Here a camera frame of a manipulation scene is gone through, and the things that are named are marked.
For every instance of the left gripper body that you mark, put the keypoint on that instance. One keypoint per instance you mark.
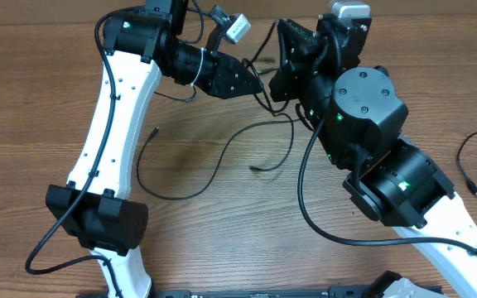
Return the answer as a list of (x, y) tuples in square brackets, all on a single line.
[(210, 74)]

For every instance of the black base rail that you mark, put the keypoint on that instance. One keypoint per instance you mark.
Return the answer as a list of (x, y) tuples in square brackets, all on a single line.
[(389, 284)]

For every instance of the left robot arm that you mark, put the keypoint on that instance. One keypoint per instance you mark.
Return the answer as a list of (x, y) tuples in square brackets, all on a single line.
[(138, 46)]

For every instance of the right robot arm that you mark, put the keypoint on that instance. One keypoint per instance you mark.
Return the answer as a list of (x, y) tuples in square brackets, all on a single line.
[(355, 114)]

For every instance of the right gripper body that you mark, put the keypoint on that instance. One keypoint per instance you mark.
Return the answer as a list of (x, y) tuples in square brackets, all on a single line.
[(296, 87)]

